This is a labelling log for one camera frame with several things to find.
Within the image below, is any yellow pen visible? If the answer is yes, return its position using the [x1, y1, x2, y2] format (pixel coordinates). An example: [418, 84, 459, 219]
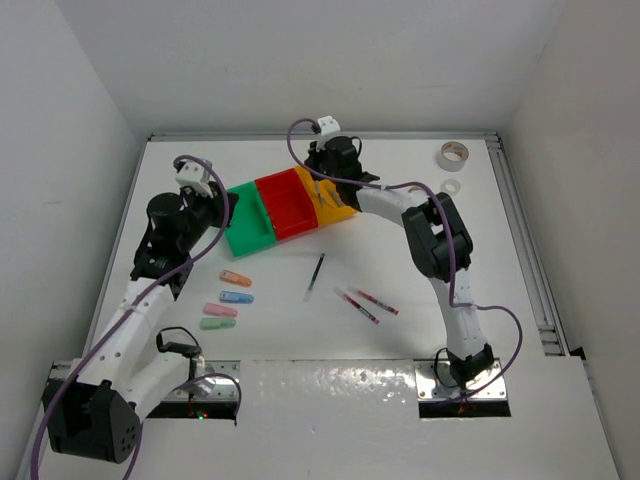
[328, 190, 341, 205]

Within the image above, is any orange eraser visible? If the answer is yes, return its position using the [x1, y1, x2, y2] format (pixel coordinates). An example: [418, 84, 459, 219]
[219, 270, 252, 288]

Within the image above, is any blue eraser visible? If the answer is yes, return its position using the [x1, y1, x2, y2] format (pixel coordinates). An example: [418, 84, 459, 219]
[219, 291, 254, 304]

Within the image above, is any pink eraser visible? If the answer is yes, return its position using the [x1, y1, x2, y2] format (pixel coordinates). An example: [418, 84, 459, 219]
[203, 303, 238, 318]

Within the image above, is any red pen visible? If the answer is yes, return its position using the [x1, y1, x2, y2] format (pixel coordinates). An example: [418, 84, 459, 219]
[334, 287, 380, 325]
[348, 286, 399, 316]

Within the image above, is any blue pen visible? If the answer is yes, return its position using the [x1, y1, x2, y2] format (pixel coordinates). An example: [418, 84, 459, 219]
[314, 181, 328, 206]

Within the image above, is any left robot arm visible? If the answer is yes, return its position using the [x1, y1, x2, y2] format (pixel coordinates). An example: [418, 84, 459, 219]
[42, 182, 239, 464]

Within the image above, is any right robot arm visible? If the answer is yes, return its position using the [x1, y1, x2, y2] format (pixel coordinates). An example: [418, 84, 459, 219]
[304, 135, 494, 389]

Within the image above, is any green plastic bin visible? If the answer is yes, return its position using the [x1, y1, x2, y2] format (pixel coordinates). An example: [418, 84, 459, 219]
[225, 182, 277, 257]

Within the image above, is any yellow plastic bin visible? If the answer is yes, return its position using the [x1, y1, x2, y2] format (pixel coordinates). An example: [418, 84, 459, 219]
[295, 166, 357, 227]

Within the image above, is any red plastic bin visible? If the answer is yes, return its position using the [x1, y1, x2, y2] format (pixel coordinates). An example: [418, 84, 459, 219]
[255, 169, 318, 241]

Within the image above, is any large white tape roll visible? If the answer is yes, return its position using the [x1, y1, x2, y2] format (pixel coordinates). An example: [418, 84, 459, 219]
[436, 141, 470, 173]

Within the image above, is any small white tape roll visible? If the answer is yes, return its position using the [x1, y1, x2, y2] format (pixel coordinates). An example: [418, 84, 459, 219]
[441, 179, 461, 197]

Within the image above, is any green eraser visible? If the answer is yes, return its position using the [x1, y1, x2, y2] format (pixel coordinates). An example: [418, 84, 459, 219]
[199, 317, 236, 331]

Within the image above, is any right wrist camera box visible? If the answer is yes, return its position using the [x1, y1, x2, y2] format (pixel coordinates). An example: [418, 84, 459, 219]
[313, 116, 341, 151]

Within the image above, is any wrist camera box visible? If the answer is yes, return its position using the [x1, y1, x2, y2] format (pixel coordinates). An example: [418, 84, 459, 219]
[313, 116, 341, 151]
[175, 161, 213, 198]

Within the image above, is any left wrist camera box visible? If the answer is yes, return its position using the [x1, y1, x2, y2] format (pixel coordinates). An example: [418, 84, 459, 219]
[175, 161, 213, 198]

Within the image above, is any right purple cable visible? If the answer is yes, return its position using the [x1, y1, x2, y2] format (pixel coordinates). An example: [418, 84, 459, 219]
[285, 117, 525, 401]

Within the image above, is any purple cable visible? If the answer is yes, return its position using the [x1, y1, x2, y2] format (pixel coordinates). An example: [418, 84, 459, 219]
[29, 155, 231, 480]
[285, 117, 525, 401]

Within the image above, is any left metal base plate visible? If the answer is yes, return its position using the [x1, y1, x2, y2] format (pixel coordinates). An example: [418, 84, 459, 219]
[165, 360, 240, 402]

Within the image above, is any metal base plate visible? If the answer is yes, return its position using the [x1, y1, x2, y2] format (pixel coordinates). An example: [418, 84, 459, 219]
[414, 358, 508, 402]
[165, 360, 240, 402]

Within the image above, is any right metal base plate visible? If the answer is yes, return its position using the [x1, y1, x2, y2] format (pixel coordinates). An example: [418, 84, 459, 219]
[414, 358, 508, 402]

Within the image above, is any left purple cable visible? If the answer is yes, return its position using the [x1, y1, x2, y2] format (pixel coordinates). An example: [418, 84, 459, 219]
[29, 155, 231, 480]

